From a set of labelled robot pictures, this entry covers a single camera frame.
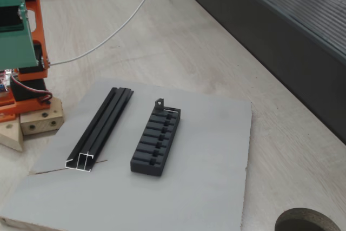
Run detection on black aluminium rail profile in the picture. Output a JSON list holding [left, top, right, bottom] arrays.
[[64, 87, 135, 174]]

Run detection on pale wooden plank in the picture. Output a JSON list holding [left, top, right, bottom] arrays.
[[0, 116, 24, 153]]

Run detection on wooden base block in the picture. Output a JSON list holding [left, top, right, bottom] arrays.
[[20, 97, 64, 136]]

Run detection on white cable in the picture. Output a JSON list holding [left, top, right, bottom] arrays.
[[50, 0, 163, 67]]

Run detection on black slotted holder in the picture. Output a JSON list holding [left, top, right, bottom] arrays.
[[130, 106, 181, 179]]

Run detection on small metal bracket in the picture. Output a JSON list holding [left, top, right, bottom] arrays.
[[154, 97, 181, 115]]

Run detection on red white black base wires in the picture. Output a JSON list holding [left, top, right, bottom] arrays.
[[10, 75, 54, 105]]

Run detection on grey board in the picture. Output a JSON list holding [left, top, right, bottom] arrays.
[[0, 78, 253, 231]]

